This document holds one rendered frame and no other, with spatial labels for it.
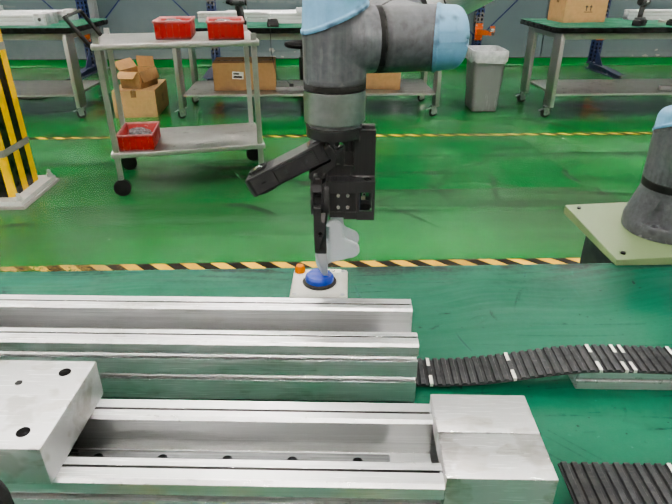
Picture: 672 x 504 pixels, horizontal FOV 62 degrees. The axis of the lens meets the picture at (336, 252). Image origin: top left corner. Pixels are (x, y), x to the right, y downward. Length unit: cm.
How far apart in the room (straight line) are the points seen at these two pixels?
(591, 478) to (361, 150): 43
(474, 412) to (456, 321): 31
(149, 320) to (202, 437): 22
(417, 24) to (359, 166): 18
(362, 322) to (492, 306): 26
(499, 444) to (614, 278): 56
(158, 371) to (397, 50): 46
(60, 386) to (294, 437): 22
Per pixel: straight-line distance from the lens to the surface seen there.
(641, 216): 116
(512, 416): 56
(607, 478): 62
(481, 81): 556
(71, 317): 78
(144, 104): 552
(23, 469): 54
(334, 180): 70
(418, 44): 68
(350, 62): 66
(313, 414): 55
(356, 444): 56
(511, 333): 83
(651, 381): 80
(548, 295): 94
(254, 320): 71
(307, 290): 78
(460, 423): 54
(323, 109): 67
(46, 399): 56
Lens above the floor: 124
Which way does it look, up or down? 27 degrees down
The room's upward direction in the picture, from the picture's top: straight up
